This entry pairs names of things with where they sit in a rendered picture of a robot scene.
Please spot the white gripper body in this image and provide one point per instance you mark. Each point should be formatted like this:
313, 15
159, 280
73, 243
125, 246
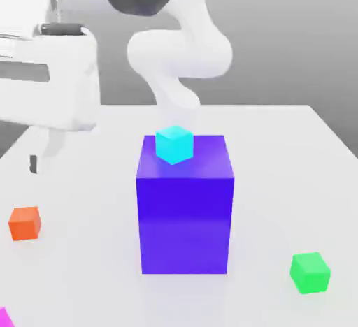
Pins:
70, 86

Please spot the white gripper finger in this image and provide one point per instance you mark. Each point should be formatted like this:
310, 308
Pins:
42, 142

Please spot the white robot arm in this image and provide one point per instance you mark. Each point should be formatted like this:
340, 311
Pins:
179, 53

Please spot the small orange cube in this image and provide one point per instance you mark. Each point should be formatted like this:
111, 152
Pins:
24, 224

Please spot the small cyan cube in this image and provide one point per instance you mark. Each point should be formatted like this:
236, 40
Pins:
174, 145

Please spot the small magenta cube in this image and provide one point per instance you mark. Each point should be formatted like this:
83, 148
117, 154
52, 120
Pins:
4, 318

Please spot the small green cube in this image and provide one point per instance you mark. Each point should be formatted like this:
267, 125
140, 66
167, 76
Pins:
310, 274

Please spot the large purple box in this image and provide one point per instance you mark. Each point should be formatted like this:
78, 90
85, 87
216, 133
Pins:
184, 220

